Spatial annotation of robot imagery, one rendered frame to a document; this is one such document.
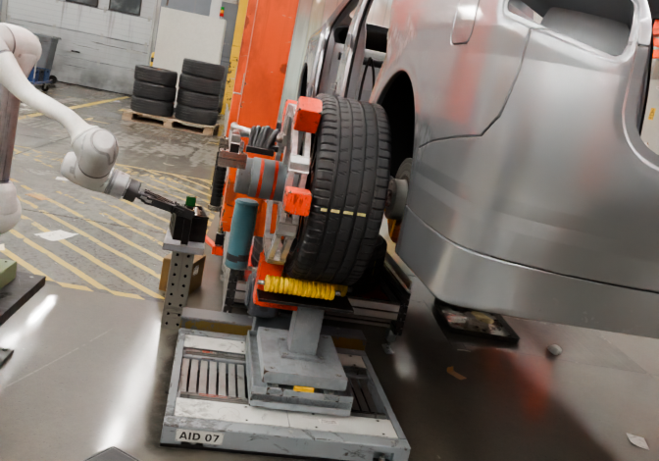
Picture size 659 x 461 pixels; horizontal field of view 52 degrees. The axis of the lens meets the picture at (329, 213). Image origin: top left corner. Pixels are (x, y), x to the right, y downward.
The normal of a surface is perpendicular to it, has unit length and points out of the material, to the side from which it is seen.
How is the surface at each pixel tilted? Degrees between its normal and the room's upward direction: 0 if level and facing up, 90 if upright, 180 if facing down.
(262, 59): 90
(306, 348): 90
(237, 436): 90
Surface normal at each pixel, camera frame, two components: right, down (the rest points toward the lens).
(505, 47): -0.93, -0.09
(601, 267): -0.11, 0.47
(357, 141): 0.24, -0.44
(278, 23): 0.15, 0.22
